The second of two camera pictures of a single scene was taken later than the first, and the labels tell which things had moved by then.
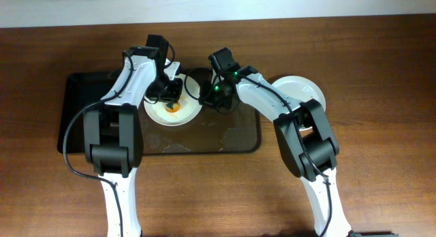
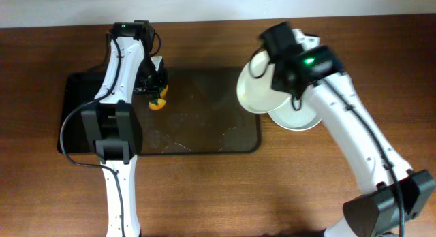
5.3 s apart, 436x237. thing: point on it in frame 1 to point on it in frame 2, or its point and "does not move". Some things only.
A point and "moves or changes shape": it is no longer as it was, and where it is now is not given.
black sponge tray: (75, 90) does not move
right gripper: (216, 103) to (276, 37)
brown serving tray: (212, 131) does not move
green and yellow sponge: (172, 107) to (157, 104)
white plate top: (190, 106) moves or changes shape
